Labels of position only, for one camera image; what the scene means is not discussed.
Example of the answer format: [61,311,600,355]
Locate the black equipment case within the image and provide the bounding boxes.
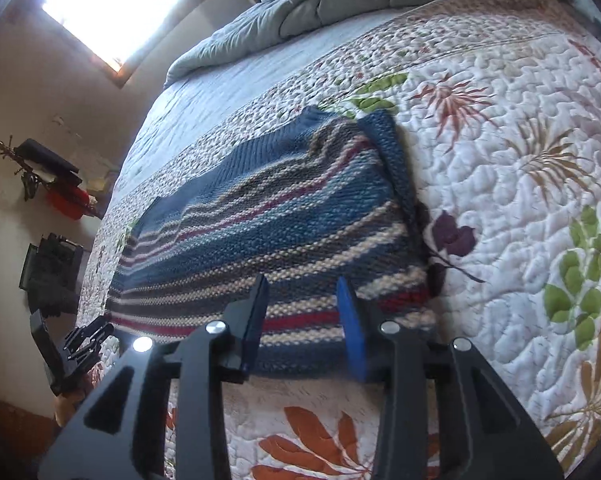
[19,232,84,318]

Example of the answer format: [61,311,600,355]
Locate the wooden coat rack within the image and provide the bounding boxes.
[0,135,106,221]

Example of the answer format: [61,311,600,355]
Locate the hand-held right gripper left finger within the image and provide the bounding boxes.
[38,274,268,480]

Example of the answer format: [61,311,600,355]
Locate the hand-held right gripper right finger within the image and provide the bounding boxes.
[335,276,564,480]

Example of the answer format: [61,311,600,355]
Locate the blue striped knit sweater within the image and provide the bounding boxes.
[105,106,439,376]

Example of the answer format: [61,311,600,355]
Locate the floral quilted bedspread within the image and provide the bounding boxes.
[75,0,601,480]

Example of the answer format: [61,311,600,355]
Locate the person's left hand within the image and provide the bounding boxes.
[54,385,94,428]

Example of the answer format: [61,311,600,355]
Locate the light blue duvet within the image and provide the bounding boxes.
[164,0,601,88]

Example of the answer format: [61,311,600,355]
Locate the wooden framed window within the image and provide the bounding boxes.
[40,0,216,86]

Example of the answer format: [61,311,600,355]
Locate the red hanging garment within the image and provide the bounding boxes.
[45,185,94,221]

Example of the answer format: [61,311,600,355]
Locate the black hanging garment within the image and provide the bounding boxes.
[15,139,84,186]

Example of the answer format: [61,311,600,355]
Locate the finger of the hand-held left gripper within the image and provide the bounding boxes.
[63,316,115,348]
[66,342,105,377]

